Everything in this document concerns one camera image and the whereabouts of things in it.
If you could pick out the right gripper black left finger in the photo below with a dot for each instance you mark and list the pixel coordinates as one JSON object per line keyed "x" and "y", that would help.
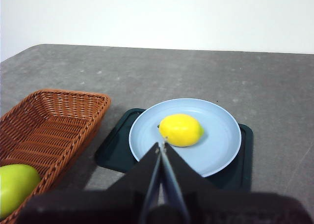
{"x": 98, "y": 206}

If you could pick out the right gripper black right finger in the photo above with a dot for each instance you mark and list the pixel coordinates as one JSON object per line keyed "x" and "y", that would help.
{"x": 233, "y": 206}

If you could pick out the blue round plate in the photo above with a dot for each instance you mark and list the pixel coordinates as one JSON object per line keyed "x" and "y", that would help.
{"x": 211, "y": 140}

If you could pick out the yellow lemon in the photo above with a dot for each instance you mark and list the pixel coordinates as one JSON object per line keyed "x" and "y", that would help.
{"x": 181, "y": 129}

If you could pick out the brown wicker basket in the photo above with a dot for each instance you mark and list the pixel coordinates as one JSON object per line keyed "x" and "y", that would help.
{"x": 49, "y": 135}

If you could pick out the black flat tray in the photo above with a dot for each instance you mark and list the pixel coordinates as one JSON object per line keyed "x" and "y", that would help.
{"x": 110, "y": 155}

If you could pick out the green apple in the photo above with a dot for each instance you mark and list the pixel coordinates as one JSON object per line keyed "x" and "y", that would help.
{"x": 17, "y": 187}

